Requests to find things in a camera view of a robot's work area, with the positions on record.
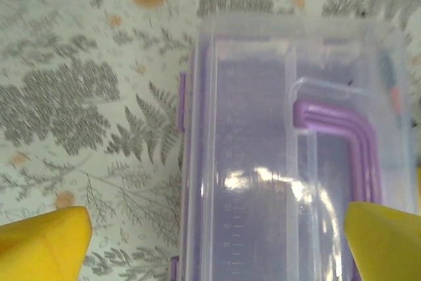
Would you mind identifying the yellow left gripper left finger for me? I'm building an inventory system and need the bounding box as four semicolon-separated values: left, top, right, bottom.
0;206;93;281

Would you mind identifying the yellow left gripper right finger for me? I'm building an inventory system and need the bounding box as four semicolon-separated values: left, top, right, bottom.
343;202;421;281

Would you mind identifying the clear lidded purple tool box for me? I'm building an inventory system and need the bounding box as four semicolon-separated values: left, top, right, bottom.
170;14;415;281

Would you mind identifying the floral patterned table cover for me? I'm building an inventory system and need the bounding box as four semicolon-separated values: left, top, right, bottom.
0;0;421;281

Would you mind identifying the small red handled tool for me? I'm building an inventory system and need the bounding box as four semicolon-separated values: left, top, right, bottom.
378;52;404;127

